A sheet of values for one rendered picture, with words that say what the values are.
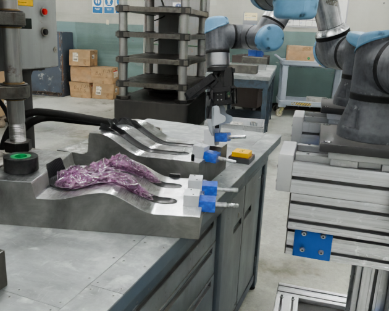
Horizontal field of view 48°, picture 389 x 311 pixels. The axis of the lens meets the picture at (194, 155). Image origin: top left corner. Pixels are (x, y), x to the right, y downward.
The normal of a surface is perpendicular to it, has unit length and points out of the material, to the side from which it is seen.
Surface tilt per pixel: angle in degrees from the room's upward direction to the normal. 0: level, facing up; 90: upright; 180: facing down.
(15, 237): 0
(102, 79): 85
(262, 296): 0
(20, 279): 0
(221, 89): 82
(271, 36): 90
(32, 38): 90
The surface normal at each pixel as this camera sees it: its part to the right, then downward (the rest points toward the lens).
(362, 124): -0.59, -0.11
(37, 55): 0.93, 0.14
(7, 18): 0.51, 0.25
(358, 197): -0.27, 0.25
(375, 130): -0.29, -0.05
